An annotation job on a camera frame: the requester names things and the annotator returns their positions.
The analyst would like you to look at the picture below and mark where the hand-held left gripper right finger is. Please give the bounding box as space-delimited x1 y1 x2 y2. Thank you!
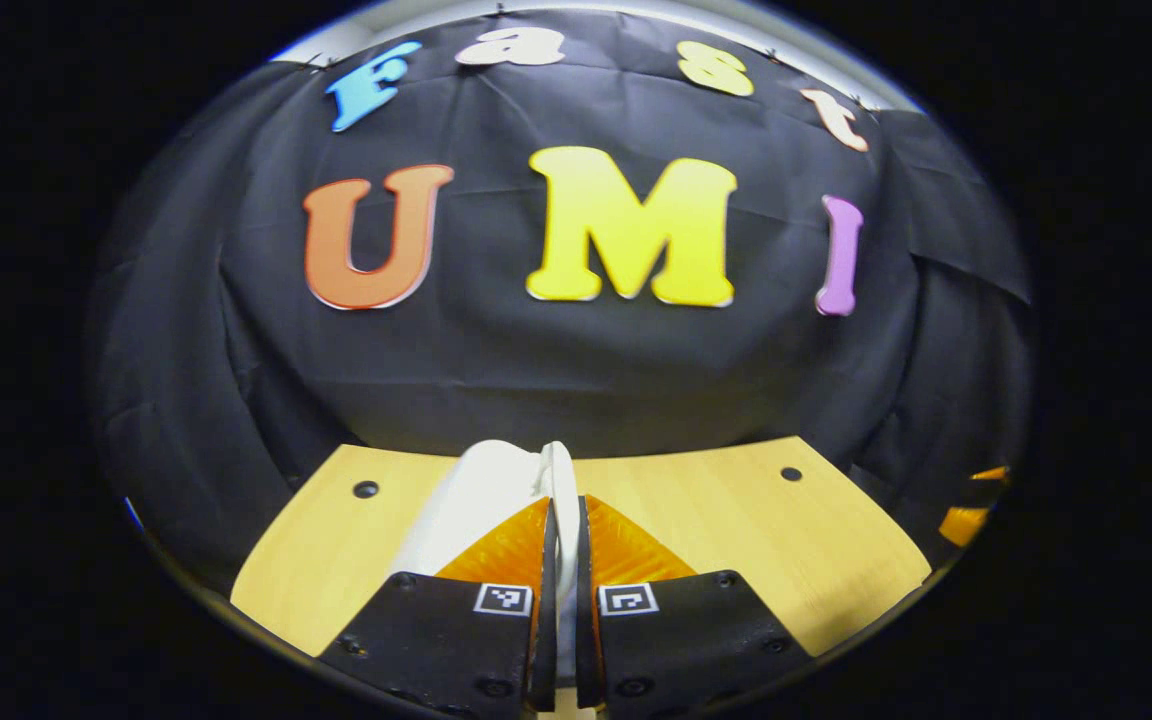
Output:
573 494 814 717

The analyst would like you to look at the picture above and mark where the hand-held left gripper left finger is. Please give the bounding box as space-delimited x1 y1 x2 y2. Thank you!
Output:
319 497 559 714

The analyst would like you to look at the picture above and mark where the white suitcase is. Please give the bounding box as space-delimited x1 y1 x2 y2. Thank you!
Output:
391 439 583 691

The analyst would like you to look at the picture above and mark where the black backdrop cloth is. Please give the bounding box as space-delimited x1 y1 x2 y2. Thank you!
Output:
96 8 1035 591

